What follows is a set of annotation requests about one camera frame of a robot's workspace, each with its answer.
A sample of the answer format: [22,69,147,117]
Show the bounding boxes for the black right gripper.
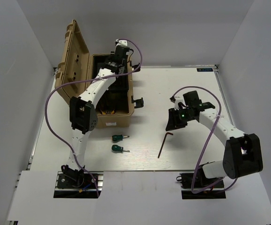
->
[166,107,195,131]

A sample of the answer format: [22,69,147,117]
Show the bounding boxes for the brown hex key with bend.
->
[157,132,174,159]

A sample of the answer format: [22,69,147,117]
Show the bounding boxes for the yellow black pliers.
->
[99,108,116,115]

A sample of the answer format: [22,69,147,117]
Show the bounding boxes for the tan plastic toolbox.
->
[55,20,144,128]

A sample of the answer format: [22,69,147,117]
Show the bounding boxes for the green stubby screwdriver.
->
[111,144,130,153]
[111,135,130,143]

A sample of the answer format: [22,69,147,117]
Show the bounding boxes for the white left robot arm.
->
[66,40,130,187]

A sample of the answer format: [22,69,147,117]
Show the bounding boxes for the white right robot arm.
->
[166,91,264,187]

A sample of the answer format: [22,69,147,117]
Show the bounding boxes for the black toolbox inner tray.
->
[92,53,129,93]

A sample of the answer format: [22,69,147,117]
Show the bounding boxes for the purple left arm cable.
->
[45,38,143,197]

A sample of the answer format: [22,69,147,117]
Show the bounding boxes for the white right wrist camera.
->
[170,96,185,110]

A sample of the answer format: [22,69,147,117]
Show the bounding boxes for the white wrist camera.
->
[170,96,185,110]
[115,39,128,47]

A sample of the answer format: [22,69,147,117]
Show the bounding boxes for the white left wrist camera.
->
[115,39,128,47]

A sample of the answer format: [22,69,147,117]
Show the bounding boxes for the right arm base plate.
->
[176,172,226,200]

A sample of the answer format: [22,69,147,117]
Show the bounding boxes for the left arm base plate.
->
[53,172,103,199]

